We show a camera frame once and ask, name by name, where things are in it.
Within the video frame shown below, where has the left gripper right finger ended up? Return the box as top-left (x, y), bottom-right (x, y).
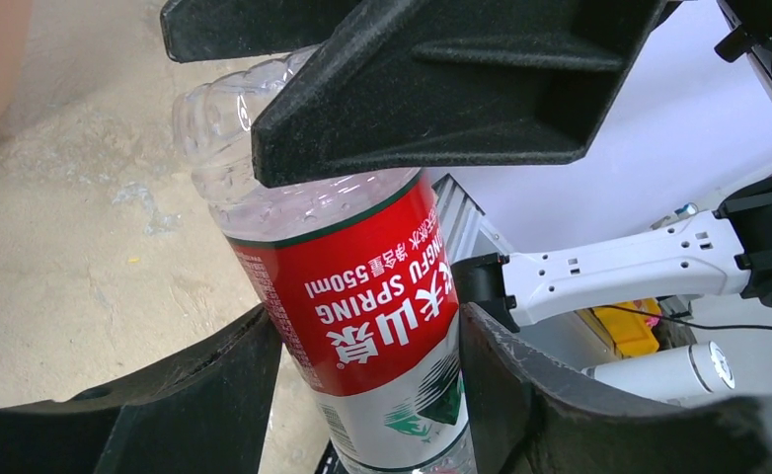
top-left (460, 303), bottom-right (772, 473)

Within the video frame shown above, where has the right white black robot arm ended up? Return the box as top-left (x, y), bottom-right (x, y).
top-left (160, 1), bottom-right (772, 403)

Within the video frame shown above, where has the red label bottle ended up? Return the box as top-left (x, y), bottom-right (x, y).
top-left (172, 48), bottom-right (476, 473)

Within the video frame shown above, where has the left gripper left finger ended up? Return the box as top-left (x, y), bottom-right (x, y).
top-left (0, 307), bottom-right (281, 473)

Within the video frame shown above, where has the yellow object behind arm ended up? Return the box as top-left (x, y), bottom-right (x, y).
top-left (592, 298), bottom-right (662, 357)

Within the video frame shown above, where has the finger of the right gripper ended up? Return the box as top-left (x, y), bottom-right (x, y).
top-left (159, 0), bottom-right (358, 63)
top-left (252, 1), bottom-right (664, 187)

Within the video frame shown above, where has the thin black wire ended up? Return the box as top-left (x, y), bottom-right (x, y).
top-left (594, 303), bottom-right (772, 338)

